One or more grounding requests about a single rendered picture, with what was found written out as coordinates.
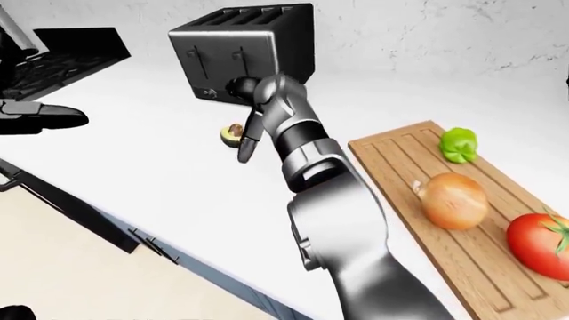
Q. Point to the black three-finger left hand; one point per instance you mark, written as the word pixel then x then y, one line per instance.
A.
pixel 49 116

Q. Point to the black three-finger right hand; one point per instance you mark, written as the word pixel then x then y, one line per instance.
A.
pixel 280 100

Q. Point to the halved avocado with pit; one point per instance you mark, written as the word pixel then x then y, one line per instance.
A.
pixel 230 135

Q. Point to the green bell pepper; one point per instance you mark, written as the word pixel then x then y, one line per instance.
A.
pixel 458 145

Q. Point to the yellow onion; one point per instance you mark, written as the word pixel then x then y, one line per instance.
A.
pixel 455 201

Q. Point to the wooden cutting board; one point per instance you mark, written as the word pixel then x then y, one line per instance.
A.
pixel 480 260

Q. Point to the red tomato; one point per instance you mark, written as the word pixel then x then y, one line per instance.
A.
pixel 533 243

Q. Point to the black cooktop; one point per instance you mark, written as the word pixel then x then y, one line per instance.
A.
pixel 75 53

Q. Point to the black four-slot toaster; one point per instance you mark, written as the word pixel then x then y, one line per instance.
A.
pixel 231 43

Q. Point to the silver metal panel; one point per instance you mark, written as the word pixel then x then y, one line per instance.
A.
pixel 22 30

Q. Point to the black appliance front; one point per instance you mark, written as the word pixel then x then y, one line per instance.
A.
pixel 84 216

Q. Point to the blue-grey cabinet front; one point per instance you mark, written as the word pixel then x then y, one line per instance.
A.
pixel 231 283

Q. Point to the black robot body part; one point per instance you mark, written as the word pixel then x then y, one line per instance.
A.
pixel 15 313

